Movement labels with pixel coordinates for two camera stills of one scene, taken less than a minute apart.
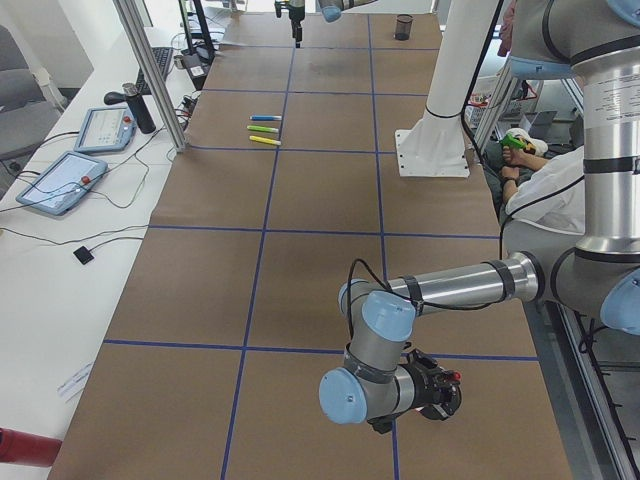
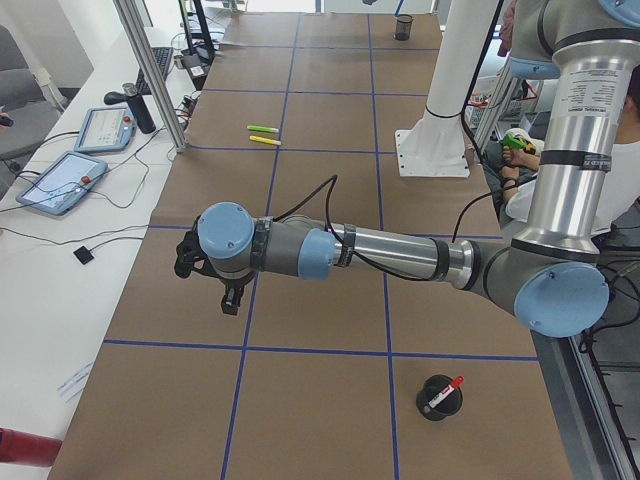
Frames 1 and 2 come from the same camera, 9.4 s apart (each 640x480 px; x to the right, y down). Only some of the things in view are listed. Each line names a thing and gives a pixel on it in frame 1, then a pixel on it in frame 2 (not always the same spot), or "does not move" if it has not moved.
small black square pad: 83,254 does not move
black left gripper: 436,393 → 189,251
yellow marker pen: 262,139 does not move
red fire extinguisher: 26,448 does not move
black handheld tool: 139,108 does not move
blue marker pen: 265,118 → 398,8
